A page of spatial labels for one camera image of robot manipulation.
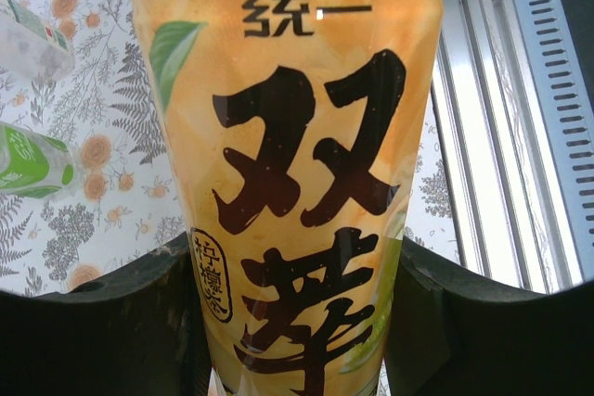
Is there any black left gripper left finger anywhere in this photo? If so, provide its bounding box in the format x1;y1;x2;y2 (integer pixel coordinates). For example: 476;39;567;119
0;232;213;396

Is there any clear white label bottle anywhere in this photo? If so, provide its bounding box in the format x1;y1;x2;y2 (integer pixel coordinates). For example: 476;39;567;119
0;0;76;81

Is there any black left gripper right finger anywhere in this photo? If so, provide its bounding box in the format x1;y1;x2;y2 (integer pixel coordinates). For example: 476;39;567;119
383;234;594;396

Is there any floral patterned table mat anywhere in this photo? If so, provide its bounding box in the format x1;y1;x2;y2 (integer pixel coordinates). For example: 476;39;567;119
0;0;465;298

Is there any aluminium frame rail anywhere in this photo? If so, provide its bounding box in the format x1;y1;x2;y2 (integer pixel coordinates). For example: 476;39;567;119
429;0;584;296

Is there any yellow label tea bottle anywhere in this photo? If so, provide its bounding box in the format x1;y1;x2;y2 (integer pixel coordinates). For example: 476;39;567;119
118;0;455;396

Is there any slotted grey cable duct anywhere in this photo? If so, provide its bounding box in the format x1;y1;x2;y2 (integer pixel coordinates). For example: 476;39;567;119
503;0;594;251

